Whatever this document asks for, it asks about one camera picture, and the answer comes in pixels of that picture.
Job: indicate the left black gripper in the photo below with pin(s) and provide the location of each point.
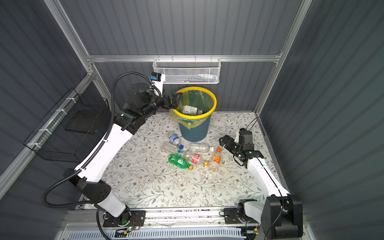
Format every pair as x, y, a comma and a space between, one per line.
173, 103

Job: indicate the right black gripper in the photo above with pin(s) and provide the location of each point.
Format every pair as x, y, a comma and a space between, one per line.
227, 138

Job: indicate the clear bottle white green label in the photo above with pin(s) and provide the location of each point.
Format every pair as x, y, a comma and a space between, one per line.
191, 111

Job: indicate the green bottle yellow cap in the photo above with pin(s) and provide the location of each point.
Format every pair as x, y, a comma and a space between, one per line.
179, 162

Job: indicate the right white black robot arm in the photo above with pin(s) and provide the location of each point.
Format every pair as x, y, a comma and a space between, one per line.
281, 215

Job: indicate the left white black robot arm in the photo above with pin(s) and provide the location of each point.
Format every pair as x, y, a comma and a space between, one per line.
143, 102

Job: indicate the teal bin with yellow rim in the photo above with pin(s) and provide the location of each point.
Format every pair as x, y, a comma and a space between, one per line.
195, 134

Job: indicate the yellow plastic bin liner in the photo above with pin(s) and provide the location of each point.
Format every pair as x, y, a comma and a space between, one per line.
198, 97

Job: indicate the clear bottle orange label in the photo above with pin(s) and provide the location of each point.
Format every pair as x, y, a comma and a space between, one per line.
215, 161

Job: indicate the clear crumpled bottle white cap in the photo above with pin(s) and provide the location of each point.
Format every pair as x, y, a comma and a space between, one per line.
201, 148

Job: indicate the clear bottle pink label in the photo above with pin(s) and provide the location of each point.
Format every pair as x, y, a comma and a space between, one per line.
199, 160

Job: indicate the clear bottle blue label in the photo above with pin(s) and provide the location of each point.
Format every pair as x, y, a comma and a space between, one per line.
174, 138

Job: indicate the items in white basket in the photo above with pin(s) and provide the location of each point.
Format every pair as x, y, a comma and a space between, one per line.
200, 78

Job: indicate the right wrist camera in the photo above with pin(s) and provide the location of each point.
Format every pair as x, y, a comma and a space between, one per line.
245, 137

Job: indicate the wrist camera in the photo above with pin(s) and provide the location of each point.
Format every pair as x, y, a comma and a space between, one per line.
245, 137
157, 82

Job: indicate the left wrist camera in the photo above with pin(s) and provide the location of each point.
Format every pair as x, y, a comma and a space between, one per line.
157, 82

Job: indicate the white wire wall basket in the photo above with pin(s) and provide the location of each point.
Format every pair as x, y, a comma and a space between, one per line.
173, 70

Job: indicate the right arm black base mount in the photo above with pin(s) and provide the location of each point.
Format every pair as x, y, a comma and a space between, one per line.
236, 216

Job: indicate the black wire wall basket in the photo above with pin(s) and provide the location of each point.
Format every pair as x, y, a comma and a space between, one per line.
73, 130

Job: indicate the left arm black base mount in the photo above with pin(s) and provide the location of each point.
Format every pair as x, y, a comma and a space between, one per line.
128, 219

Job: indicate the aluminium rail at front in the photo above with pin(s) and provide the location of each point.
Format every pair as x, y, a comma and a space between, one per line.
186, 217

